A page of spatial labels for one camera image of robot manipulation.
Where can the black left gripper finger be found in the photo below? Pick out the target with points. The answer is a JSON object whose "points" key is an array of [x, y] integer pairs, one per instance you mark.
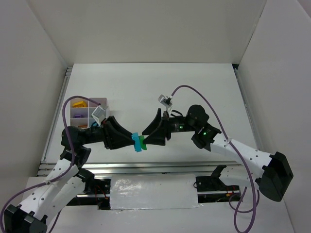
{"points": [[117, 143], [118, 127]]}

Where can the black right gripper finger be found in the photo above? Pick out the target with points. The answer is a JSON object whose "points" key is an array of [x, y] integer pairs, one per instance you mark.
{"points": [[154, 127], [153, 139]]}

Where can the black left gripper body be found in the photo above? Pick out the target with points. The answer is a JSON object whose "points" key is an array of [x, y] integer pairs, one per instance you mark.
{"points": [[106, 133]]}

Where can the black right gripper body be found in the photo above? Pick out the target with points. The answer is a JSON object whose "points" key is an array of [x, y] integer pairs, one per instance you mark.
{"points": [[165, 130]]}

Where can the teal rectangular lego brick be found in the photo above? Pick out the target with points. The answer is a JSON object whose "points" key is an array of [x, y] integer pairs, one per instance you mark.
{"points": [[137, 145]]}

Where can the green lego brick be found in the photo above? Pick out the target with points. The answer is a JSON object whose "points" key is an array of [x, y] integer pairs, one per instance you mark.
{"points": [[141, 140]]}

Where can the yellow rectangular lego brick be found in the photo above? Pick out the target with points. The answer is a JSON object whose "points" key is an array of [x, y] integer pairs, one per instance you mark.
{"points": [[80, 104]]}

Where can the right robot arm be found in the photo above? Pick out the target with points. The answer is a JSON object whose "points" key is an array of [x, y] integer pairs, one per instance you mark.
{"points": [[271, 173]]}

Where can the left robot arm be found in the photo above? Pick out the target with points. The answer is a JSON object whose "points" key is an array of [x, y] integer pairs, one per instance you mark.
{"points": [[67, 179]]}

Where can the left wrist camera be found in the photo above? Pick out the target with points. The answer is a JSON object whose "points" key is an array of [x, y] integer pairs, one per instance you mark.
{"points": [[100, 114]]}

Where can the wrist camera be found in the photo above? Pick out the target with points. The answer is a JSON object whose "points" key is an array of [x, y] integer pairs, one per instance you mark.
{"points": [[100, 114], [167, 102]]}

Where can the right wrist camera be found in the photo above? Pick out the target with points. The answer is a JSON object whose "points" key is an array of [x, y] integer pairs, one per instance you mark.
{"points": [[167, 102]]}

